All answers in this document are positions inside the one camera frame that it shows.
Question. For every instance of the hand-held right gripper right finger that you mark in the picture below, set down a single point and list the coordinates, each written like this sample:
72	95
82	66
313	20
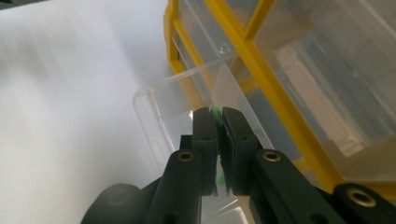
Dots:
239	149

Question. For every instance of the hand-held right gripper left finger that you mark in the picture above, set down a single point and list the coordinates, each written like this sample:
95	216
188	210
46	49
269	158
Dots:
205	140

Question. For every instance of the small green plastic piece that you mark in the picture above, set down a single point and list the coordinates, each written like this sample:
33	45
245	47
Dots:
214	112

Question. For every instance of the small clear plastic drawer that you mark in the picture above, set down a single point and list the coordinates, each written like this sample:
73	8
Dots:
162	105
202	31

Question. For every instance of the yellow black drawer cabinet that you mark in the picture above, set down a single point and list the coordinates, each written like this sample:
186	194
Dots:
264	84

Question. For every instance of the large clear plastic drawer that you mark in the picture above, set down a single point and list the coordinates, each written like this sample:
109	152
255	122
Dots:
327	93

